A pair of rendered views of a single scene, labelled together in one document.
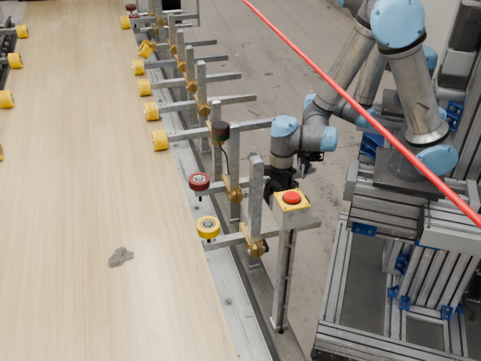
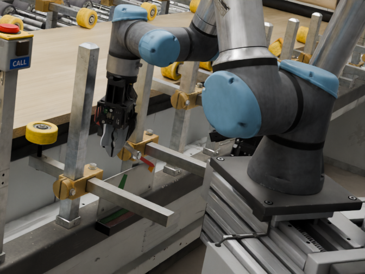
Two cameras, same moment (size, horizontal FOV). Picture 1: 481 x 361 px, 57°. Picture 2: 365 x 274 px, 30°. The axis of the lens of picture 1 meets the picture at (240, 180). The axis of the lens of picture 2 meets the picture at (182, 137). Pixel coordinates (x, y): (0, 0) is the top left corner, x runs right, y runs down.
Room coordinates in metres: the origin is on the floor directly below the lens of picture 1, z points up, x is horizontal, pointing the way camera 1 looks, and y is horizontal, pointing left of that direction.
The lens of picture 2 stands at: (0.18, -1.31, 1.54)
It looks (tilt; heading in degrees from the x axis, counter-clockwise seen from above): 20 degrees down; 45
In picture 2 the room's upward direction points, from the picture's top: 10 degrees clockwise
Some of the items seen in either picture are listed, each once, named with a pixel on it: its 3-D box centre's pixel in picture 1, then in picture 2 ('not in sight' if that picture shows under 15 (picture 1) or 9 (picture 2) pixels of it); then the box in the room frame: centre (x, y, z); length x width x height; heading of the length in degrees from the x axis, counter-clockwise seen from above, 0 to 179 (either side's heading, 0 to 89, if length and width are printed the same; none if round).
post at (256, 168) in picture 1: (254, 217); (77, 139); (1.08, -0.05, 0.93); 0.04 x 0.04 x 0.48; 17
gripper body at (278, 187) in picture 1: (281, 179); (117, 99); (1.12, -0.13, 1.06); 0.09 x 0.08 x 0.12; 37
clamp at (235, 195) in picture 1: (230, 188); (136, 145); (1.34, 0.04, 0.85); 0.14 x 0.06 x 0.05; 17
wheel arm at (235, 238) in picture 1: (263, 233); (98, 188); (1.13, -0.08, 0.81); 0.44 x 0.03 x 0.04; 107
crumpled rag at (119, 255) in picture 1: (119, 254); not in sight; (0.92, 0.37, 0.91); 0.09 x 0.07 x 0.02; 136
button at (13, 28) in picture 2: (291, 198); (8, 30); (0.83, -0.13, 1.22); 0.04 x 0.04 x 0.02
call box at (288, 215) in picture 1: (290, 210); (7, 50); (0.83, -0.13, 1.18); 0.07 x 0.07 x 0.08; 17
